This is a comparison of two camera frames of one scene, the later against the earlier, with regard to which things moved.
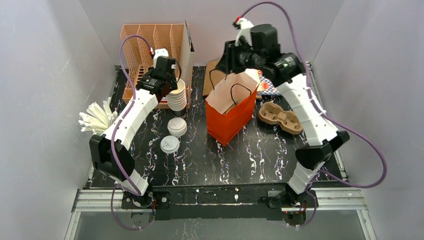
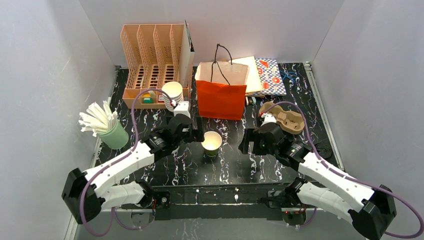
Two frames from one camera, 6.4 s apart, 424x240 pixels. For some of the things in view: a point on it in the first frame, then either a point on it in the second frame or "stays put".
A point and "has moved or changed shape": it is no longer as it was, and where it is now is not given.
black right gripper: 227,60 to 253,143
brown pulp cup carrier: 288,121 stays put
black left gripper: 167,85 to 194,129
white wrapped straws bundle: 97,118 stays put
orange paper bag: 230,106 has moved or changed shape
